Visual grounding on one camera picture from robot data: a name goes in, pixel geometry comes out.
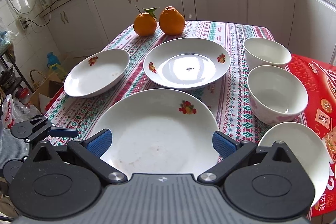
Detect plain white ceramic bowl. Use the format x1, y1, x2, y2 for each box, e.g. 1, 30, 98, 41
243, 38, 292, 70

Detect teal thermos jug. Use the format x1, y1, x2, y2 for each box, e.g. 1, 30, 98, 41
47, 52, 61, 67

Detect white plate fruit print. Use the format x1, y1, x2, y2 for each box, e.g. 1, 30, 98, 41
91, 88, 219, 180
143, 38, 231, 90
64, 49, 131, 98

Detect brown cardboard box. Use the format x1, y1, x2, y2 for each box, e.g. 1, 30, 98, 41
30, 72, 65, 114

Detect patterned red green tablecloth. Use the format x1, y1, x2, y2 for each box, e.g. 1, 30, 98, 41
43, 20, 307, 161

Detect bumpy orange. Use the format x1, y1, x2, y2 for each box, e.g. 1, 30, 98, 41
159, 6, 185, 36

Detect wicker basket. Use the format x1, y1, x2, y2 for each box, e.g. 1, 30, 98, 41
29, 69, 46, 90

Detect white power strip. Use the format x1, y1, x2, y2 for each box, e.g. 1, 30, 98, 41
17, 17, 30, 30

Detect red white plastic bag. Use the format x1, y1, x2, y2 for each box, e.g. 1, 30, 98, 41
2, 95, 17, 130

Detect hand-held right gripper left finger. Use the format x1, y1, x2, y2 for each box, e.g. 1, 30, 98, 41
25, 129, 128, 184

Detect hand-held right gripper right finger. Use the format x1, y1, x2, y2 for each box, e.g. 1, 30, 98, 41
197, 131, 300, 186

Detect orange with green leaves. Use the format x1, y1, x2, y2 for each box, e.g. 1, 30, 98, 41
133, 6, 160, 37

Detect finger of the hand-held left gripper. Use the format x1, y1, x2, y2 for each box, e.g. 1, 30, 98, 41
26, 115, 79, 143

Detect red printed carton box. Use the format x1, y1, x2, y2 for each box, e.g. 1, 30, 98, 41
285, 53, 336, 220

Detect white bowl pink floral print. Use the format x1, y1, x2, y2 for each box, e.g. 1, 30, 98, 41
247, 65, 309, 125

